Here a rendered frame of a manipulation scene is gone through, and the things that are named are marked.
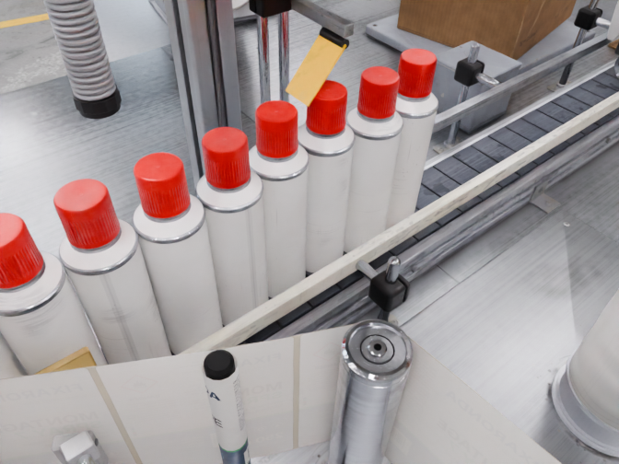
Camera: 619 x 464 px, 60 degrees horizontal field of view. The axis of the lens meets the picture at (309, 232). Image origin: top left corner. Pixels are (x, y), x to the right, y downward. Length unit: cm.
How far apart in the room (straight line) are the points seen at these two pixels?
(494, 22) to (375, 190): 59
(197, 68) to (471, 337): 36
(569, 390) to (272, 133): 32
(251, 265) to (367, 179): 14
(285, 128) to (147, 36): 79
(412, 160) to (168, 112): 49
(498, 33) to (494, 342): 64
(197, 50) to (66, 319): 26
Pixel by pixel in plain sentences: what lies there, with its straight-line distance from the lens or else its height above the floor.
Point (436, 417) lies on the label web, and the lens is 33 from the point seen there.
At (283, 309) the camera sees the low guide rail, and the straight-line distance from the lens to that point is 50.
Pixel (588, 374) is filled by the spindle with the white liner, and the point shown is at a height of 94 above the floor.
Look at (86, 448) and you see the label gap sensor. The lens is 34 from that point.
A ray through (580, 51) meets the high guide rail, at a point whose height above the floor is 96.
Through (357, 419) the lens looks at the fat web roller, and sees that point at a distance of 32.
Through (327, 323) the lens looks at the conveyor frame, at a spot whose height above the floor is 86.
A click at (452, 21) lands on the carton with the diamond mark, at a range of 108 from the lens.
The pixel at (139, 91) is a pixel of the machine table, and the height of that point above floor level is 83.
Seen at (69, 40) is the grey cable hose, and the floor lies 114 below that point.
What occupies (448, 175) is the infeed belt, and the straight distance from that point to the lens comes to 71.
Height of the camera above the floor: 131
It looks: 45 degrees down
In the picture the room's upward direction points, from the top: 2 degrees clockwise
